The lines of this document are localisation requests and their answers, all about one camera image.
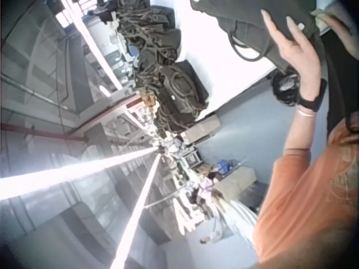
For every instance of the person's left hand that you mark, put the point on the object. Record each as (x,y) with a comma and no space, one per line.
(305,67)

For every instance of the person's right hand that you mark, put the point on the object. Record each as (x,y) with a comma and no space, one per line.
(340,29)

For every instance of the person's left fingers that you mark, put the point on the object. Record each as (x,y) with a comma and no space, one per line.
(270,23)

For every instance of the dark green garment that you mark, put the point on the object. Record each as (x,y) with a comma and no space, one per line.
(241,19)

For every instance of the black wrist band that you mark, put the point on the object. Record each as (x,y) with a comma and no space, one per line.
(312,102)

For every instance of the pile of dark green garments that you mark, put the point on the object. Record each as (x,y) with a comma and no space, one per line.
(168,73)

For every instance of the blue container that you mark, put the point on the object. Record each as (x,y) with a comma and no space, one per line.
(223,165)

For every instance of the large cardboard box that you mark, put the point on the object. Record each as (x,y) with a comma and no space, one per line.
(238,182)

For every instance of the long ceiling light strip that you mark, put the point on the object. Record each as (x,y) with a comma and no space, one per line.
(92,47)
(70,175)
(134,213)

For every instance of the red pipe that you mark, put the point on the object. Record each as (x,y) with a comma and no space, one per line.
(84,131)

